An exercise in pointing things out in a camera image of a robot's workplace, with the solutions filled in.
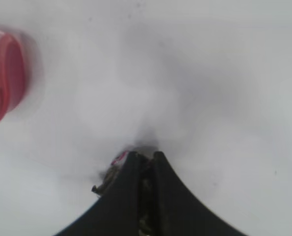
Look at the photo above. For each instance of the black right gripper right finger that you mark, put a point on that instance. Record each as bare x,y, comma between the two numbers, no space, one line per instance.
179,212

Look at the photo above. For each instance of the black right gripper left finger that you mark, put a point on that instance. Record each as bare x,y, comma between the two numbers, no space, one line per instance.
116,212

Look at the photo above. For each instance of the large paper ball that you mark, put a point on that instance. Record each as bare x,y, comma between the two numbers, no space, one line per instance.
146,153

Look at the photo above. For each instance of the pink pencil sharpener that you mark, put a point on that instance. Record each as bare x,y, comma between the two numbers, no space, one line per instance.
21,68

